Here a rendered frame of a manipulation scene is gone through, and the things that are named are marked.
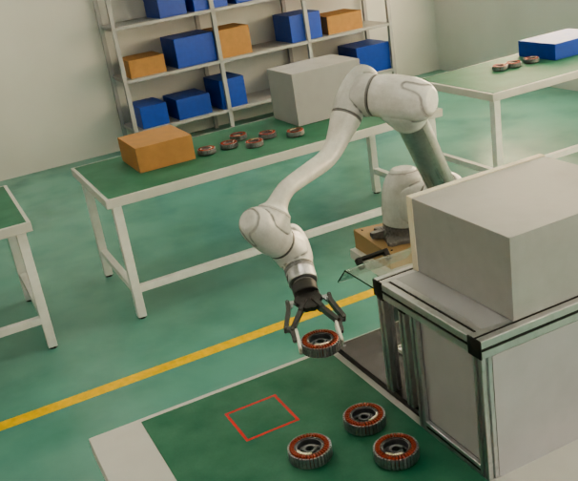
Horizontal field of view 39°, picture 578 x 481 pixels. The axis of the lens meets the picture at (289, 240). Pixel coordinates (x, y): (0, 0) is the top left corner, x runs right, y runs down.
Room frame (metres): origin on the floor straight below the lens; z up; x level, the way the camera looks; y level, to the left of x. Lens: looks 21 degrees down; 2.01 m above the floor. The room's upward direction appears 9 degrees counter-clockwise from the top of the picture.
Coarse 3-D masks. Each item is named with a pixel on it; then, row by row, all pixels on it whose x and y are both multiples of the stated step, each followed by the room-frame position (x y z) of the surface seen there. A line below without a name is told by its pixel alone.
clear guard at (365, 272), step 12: (396, 252) 2.19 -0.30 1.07; (408, 252) 2.18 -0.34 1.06; (360, 264) 2.15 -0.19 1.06; (372, 264) 2.13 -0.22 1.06; (384, 264) 2.12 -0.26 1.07; (396, 264) 2.11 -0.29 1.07; (408, 264) 2.09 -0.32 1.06; (348, 276) 2.17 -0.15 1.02; (360, 276) 2.07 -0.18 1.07; (372, 276) 2.06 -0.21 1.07
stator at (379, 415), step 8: (352, 408) 1.85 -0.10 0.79; (360, 408) 1.86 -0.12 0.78; (368, 408) 1.85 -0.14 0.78; (376, 408) 1.84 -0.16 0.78; (344, 416) 1.83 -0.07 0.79; (352, 416) 1.83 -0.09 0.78; (360, 416) 1.83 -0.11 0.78; (368, 416) 1.82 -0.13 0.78; (376, 416) 1.80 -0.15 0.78; (384, 416) 1.80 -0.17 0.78; (344, 424) 1.81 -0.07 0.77; (352, 424) 1.79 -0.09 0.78; (360, 424) 1.78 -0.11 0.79; (368, 424) 1.78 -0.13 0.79; (376, 424) 1.78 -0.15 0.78; (384, 424) 1.80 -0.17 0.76; (352, 432) 1.79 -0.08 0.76; (360, 432) 1.77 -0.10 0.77; (368, 432) 1.77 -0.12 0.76; (376, 432) 1.77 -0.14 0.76
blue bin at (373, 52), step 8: (368, 40) 9.38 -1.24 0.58; (376, 40) 9.30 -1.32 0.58; (344, 48) 9.19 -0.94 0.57; (352, 48) 9.04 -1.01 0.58; (360, 48) 8.98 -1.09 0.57; (368, 48) 9.02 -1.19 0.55; (376, 48) 9.06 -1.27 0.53; (384, 48) 9.10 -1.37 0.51; (352, 56) 9.05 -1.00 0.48; (360, 56) 8.98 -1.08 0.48; (368, 56) 9.02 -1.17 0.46; (376, 56) 9.05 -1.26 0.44; (384, 56) 9.10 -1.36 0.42; (360, 64) 8.97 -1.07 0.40; (368, 64) 9.01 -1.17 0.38; (376, 64) 9.05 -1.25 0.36; (384, 64) 9.09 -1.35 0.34
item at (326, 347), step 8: (304, 336) 2.05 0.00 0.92; (312, 336) 2.05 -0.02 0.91; (320, 336) 2.06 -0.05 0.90; (328, 336) 2.05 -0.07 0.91; (336, 336) 2.03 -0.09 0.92; (304, 344) 2.01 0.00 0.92; (312, 344) 2.00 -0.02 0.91; (320, 344) 1.99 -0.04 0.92; (328, 344) 1.99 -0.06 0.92; (336, 344) 1.99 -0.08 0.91; (304, 352) 2.00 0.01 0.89; (312, 352) 1.98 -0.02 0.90; (320, 352) 1.97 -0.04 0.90; (328, 352) 1.98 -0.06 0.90; (336, 352) 1.99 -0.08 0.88
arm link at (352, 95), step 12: (360, 72) 2.59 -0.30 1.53; (372, 72) 2.59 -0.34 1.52; (348, 84) 2.57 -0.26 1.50; (360, 84) 2.54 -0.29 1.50; (336, 96) 2.58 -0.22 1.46; (348, 96) 2.54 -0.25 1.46; (360, 96) 2.51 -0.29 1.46; (336, 108) 2.54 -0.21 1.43; (348, 108) 2.52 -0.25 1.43; (360, 108) 2.52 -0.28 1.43
